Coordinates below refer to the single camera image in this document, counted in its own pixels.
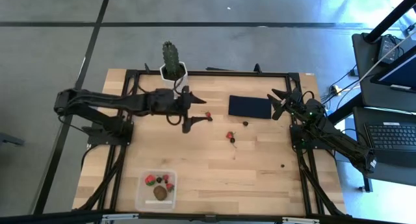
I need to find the black laptop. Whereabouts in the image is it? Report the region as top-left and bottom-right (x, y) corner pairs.
(363, 121), (416, 168)

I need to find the black monitor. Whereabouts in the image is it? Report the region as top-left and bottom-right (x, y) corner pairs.
(370, 45), (416, 94)

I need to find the clear plastic tupperware container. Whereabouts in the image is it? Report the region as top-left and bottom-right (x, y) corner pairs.
(135, 170), (178, 214)

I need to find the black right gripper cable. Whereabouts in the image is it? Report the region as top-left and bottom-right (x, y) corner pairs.
(300, 90), (315, 103)

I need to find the black diagonal pole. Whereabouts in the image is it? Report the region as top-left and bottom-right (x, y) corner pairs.
(365, 0), (416, 45)

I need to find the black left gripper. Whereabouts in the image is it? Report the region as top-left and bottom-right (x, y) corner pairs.
(151, 85), (214, 134)

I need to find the navy blue cloth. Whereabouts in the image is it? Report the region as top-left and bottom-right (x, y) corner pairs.
(227, 94), (272, 119)

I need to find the green cactus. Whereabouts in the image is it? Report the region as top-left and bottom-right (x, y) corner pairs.
(162, 40), (181, 81)

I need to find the grey chair leg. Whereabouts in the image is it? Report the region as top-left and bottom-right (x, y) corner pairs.
(0, 132), (25, 147)

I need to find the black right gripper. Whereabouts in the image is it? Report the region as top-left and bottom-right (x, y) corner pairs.
(266, 87), (306, 122)

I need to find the black base power cable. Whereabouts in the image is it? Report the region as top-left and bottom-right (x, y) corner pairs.
(80, 145), (95, 162)

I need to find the black desk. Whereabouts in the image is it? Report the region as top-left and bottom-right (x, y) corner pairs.
(352, 106), (416, 193)
(352, 32), (416, 110)

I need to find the black power adapter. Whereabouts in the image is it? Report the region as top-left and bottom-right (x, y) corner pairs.
(378, 35), (405, 65)

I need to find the black crossbar with silver brackets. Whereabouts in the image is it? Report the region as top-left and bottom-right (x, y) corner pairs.
(0, 210), (416, 224)

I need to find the black aluminium table frame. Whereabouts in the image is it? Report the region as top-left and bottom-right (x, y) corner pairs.
(73, 63), (352, 218)

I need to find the brown kiwi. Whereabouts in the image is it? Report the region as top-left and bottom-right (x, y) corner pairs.
(153, 185), (168, 201)

